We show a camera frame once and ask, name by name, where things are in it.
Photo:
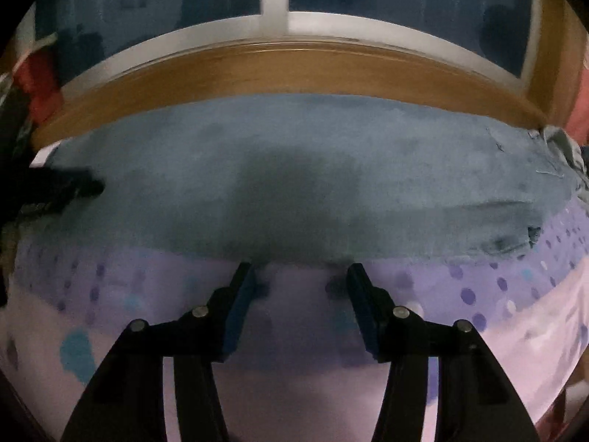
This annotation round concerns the purple dotted bed blanket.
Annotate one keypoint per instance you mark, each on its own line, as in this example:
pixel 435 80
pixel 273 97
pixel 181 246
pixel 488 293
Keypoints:
pixel 506 294

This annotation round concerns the wooden window frame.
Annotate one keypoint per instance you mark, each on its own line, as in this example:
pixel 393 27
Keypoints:
pixel 276 73

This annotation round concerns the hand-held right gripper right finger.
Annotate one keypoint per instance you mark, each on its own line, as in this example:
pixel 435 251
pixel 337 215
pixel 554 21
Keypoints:
pixel 361 304

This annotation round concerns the light grey garment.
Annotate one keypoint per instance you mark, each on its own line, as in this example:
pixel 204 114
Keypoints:
pixel 563 147

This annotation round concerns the blue denim jeans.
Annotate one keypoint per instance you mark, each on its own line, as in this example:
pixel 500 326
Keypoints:
pixel 299 161

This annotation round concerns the window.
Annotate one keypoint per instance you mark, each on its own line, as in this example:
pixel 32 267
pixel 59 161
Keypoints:
pixel 184 4

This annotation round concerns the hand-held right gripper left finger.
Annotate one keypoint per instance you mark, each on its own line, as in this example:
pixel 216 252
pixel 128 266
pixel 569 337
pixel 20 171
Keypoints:
pixel 244 299

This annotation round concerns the red box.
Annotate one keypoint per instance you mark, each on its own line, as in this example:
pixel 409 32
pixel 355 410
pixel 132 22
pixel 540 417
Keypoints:
pixel 41 87

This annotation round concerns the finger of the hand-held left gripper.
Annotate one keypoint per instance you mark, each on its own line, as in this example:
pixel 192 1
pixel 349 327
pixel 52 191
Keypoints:
pixel 69 185

